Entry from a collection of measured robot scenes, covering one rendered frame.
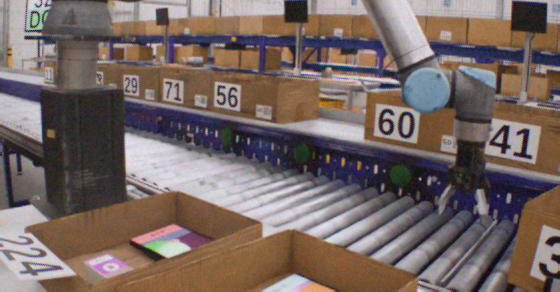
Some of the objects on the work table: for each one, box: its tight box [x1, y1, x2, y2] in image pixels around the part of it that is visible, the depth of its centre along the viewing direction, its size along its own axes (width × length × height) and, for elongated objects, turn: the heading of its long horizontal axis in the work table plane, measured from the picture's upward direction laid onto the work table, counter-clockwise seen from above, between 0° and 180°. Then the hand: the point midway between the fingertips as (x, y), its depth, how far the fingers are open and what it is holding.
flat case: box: [130, 224, 216, 261], centre depth 94 cm, size 14×19×2 cm
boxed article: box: [83, 254, 133, 284], centre depth 78 cm, size 6×10×5 cm, turn 41°
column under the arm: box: [28, 84, 135, 220], centre depth 117 cm, size 26×26×33 cm
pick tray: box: [24, 191, 263, 292], centre depth 86 cm, size 28×38×10 cm
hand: (462, 217), depth 108 cm, fingers open, 10 cm apart
